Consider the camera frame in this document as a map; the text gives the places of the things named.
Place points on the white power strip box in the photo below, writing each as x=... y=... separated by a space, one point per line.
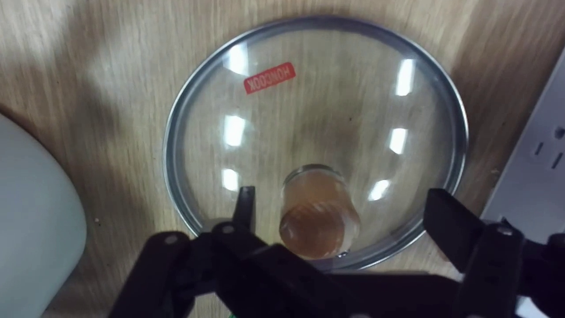
x=539 y=151

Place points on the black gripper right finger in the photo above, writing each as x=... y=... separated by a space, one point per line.
x=453 y=226

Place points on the glass lid with wooden knob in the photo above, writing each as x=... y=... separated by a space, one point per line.
x=319 y=116

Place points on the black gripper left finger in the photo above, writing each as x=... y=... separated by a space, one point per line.
x=246 y=208

